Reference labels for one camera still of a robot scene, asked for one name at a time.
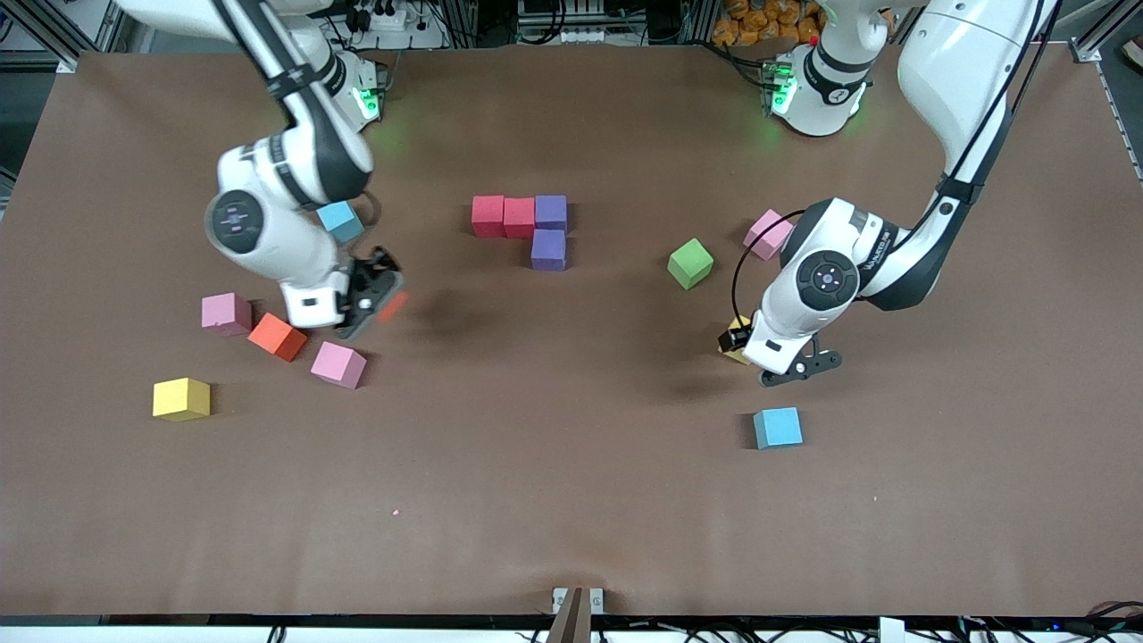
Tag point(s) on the yellow foam block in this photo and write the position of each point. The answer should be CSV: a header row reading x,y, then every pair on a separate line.
x,y
738,358
181,398

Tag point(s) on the orange foam block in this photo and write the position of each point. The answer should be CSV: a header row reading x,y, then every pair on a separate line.
x,y
277,339
393,305

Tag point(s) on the pink foam block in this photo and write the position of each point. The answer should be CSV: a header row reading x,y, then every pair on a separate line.
x,y
766,234
338,364
226,313

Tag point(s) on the red foam block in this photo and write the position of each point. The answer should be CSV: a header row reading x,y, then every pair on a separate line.
x,y
488,216
521,218

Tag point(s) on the purple foam block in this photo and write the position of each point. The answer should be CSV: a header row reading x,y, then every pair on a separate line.
x,y
552,212
548,250

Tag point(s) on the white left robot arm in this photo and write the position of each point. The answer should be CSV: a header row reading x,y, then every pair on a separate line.
x,y
828,279

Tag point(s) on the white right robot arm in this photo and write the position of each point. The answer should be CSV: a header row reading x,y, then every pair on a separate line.
x,y
234,219

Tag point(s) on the light blue foam block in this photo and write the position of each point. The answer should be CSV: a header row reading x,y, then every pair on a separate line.
x,y
778,427
337,221

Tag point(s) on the green foam block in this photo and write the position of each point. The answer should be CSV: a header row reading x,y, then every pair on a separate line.
x,y
690,263

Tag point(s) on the brown paper table cover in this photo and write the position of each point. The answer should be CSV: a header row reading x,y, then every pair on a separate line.
x,y
571,500

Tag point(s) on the white power strip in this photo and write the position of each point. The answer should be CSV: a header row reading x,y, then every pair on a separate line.
x,y
393,18

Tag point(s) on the orange snack bag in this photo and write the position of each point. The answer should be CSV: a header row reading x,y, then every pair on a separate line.
x,y
768,22

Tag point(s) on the white electronics box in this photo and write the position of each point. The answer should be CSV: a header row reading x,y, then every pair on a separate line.
x,y
563,18

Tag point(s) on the grey metal camera bracket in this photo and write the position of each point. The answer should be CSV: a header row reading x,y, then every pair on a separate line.
x,y
576,607

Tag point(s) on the silver aluminium frame profile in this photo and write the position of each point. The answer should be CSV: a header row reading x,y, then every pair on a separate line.
x,y
1085,52
80,36

